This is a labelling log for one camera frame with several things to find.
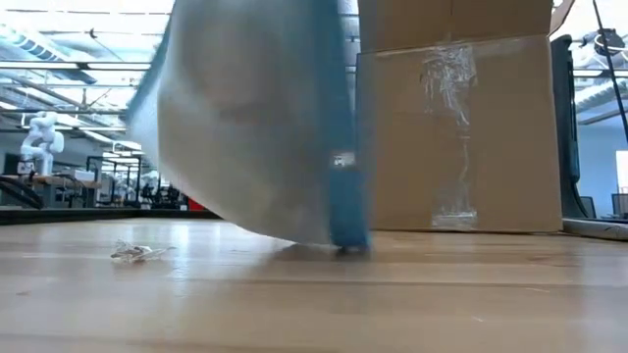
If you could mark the mesh pouch with blue trim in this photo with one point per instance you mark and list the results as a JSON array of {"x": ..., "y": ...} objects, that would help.
[{"x": 245, "y": 122}]

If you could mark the brown cardboard box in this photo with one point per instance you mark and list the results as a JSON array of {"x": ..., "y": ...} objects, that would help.
[{"x": 407, "y": 147}]

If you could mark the clear bag with pink item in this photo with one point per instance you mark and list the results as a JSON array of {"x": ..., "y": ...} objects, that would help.
[{"x": 137, "y": 252}]

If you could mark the grey metal bar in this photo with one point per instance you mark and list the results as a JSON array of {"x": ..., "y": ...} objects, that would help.
[{"x": 598, "y": 229}]

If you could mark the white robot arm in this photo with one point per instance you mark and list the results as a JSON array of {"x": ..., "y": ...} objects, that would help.
[{"x": 41, "y": 139}]

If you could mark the clear packing tape strip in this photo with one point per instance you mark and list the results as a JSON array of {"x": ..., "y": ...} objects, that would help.
[{"x": 449, "y": 88}]

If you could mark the wooden workbench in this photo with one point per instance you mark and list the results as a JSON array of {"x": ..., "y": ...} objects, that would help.
[{"x": 64, "y": 182}]

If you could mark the black tower on white base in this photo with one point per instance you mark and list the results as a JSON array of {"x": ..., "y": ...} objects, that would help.
[{"x": 564, "y": 147}]

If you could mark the black mesh chair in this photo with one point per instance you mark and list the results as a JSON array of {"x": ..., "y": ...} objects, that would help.
[
  {"x": 588, "y": 206},
  {"x": 620, "y": 203}
]

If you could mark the long ceiling light bar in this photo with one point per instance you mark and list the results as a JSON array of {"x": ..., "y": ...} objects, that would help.
[{"x": 49, "y": 65}]

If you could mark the white panel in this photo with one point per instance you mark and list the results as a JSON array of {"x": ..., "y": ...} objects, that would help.
[{"x": 622, "y": 171}]

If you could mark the black metal rack frame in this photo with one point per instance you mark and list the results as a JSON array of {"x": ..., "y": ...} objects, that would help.
[{"x": 113, "y": 166}]

